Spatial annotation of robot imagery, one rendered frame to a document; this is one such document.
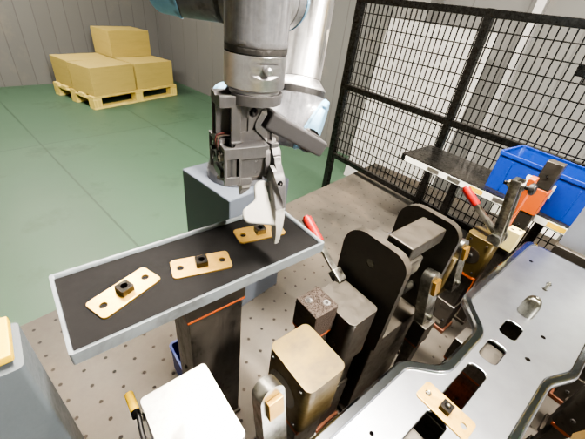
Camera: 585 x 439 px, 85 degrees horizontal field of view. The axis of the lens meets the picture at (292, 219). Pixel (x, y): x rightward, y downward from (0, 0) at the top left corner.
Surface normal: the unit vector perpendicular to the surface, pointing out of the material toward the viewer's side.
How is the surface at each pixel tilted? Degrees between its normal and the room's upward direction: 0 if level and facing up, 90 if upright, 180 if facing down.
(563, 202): 90
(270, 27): 90
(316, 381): 0
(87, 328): 0
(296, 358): 0
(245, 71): 90
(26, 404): 90
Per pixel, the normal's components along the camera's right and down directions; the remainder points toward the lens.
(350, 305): 0.11, -0.82
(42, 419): 0.62, 0.50
